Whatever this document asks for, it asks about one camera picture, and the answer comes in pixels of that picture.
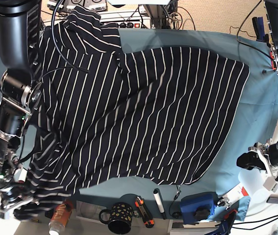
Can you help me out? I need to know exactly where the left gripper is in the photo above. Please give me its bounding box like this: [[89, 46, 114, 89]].
[[236, 141, 278, 170]]

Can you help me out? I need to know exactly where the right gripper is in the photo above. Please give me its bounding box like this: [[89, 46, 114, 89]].
[[0, 183, 39, 213]]

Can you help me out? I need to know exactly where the navy white striped t-shirt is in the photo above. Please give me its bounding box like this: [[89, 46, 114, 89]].
[[14, 6, 250, 220]]

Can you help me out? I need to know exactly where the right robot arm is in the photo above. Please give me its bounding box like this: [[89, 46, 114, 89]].
[[0, 0, 42, 218]]

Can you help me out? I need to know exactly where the translucent plastic cup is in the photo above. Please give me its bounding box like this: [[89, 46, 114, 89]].
[[238, 168, 269, 204]]

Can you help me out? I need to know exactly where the white red card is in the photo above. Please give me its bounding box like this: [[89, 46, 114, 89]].
[[217, 183, 249, 206]]

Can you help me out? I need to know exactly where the teal table cloth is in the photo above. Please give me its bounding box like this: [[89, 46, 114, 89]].
[[0, 27, 278, 222]]

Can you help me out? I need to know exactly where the orange drink bottle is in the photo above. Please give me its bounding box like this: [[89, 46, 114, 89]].
[[49, 200, 74, 235]]

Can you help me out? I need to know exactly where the orange black clamp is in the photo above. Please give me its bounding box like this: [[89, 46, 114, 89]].
[[270, 50, 277, 70]]

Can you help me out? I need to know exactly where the white black marker pen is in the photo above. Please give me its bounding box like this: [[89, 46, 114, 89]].
[[153, 189, 167, 220]]

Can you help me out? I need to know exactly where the black mug with yellow leaves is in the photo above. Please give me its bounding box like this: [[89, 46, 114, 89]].
[[99, 202, 133, 235]]

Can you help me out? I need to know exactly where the orange black utility knife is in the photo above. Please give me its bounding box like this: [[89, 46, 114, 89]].
[[135, 196, 154, 229]]

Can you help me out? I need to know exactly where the black lanyard with clip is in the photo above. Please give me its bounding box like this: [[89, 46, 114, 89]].
[[169, 185, 181, 219]]

